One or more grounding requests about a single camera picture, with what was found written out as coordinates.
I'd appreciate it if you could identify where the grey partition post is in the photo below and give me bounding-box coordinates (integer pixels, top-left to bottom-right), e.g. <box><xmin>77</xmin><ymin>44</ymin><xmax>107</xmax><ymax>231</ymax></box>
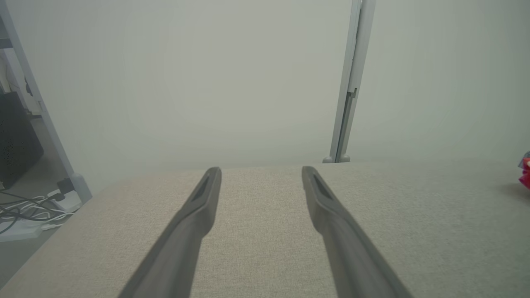
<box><xmin>323</xmin><ymin>0</ymin><xmax>376</xmax><ymax>163</ymax></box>

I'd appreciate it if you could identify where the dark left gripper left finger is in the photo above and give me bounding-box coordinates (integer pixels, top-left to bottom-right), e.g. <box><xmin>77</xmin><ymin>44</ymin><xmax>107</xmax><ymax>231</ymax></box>
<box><xmin>118</xmin><ymin>167</ymin><xmax>222</xmax><ymax>298</ymax></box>

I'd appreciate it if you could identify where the small white power strip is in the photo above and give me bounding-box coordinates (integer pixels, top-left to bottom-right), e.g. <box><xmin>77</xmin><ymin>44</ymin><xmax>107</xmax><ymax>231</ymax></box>
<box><xmin>47</xmin><ymin>189</ymin><xmax>82</xmax><ymax>212</ymax></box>

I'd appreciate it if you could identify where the white floor cable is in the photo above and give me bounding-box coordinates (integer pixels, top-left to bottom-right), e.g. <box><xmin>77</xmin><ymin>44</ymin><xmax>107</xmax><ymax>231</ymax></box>
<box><xmin>0</xmin><ymin>195</ymin><xmax>76</xmax><ymax>231</ymax></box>

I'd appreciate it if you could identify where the large white power strip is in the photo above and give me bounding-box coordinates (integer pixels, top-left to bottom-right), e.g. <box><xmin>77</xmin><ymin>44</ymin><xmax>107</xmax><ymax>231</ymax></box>
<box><xmin>0</xmin><ymin>219</ymin><xmax>43</xmax><ymax>243</ymax></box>

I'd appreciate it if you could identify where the black perforated box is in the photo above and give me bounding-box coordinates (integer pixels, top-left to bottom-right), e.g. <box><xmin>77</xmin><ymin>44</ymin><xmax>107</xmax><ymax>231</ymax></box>
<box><xmin>0</xmin><ymin>91</ymin><xmax>44</xmax><ymax>189</ymax></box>

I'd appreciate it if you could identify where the black power plug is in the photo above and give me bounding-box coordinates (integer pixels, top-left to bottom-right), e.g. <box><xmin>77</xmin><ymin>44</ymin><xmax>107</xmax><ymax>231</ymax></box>
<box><xmin>57</xmin><ymin>178</ymin><xmax>75</xmax><ymax>196</ymax></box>

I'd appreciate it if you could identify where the red white striped jersey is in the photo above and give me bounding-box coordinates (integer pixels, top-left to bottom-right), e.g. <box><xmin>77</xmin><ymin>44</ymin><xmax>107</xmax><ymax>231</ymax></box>
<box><xmin>518</xmin><ymin>151</ymin><xmax>530</xmax><ymax>190</ymax></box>

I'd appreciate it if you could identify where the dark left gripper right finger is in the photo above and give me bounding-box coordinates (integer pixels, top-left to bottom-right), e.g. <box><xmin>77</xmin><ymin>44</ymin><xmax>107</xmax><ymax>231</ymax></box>
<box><xmin>301</xmin><ymin>166</ymin><xmax>414</xmax><ymax>298</ymax></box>

